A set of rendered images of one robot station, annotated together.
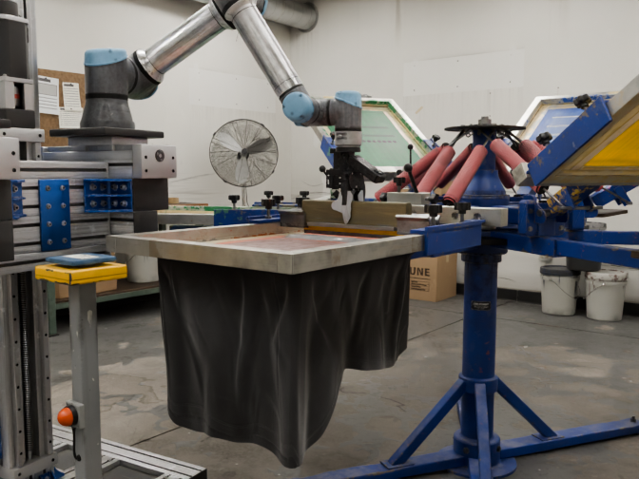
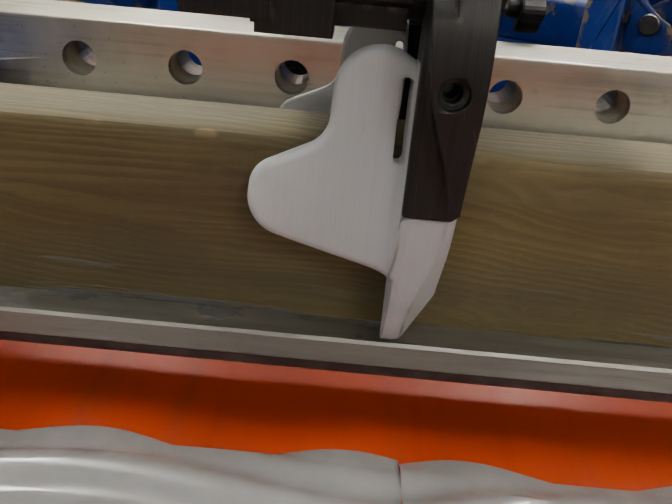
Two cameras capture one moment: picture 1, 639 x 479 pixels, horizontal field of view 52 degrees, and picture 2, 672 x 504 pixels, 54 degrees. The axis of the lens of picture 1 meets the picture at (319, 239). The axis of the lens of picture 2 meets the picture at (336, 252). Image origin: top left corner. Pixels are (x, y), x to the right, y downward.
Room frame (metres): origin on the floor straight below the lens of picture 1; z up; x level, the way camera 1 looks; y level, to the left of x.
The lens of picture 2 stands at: (1.71, 0.05, 1.13)
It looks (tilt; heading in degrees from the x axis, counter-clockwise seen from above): 29 degrees down; 322
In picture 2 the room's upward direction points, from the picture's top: 5 degrees clockwise
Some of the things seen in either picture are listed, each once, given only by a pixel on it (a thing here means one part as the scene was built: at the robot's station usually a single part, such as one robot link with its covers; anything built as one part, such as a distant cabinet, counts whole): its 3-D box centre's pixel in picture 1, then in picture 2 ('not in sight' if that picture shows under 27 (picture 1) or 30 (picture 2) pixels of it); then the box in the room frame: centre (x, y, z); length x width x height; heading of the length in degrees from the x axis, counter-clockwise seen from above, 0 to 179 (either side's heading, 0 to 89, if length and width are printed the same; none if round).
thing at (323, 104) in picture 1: (311, 112); not in sight; (1.88, 0.02, 1.31); 0.11 x 0.11 x 0.08; 75
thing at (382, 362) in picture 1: (358, 344); not in sight; (1.52, -0.09, 0.74); 0.46 x 0.04 x 0.42; 142
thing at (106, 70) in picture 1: (107, 71); not in sight; (1.92, 0.60, 1.42); 0.13 x 0.12 x 0.14; 165
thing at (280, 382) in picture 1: (223, 352); not in sight; (1.46, 0.22, 0.74); 0.45 x 0.03 x 0.43; 52
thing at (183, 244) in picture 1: (305, 238); not in sight; (1.69, 0.03, 0.97); 0.79 x 0.58 x 0.04; 142
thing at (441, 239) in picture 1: (447, 236); not in sight; (1.70, -0.33, 0.98); 0.30 x 0.05 x 0.07; 142
